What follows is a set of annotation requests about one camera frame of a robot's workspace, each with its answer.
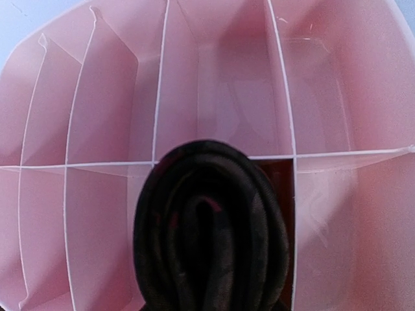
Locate dark brown red patterned tie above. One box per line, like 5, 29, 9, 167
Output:
133, 140, 290, 310

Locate pink divided organizer box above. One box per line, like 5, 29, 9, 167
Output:
1, 1, 414, 310

